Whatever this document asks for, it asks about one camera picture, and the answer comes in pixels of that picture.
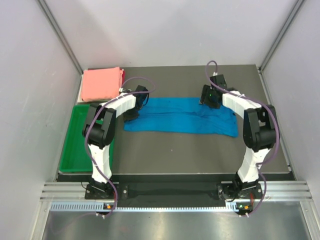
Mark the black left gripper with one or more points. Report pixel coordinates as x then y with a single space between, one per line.
128 117

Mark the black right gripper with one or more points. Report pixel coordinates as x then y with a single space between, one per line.
204 98

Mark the blue t shirt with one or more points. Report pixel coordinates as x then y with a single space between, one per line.
183 115

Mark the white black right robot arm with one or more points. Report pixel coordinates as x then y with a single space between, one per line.
259 131

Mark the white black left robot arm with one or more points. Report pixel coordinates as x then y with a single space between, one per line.
99 133

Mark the folded magenta t shirt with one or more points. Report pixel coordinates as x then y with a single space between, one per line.
123 75

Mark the folded pink t shirt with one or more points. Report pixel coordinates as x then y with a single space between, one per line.
101 84

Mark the green plastic tray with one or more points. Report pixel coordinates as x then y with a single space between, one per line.
74 158

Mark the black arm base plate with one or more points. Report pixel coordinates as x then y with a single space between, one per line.
178 194

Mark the aluminium frame rail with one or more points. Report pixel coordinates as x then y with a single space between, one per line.
286 191

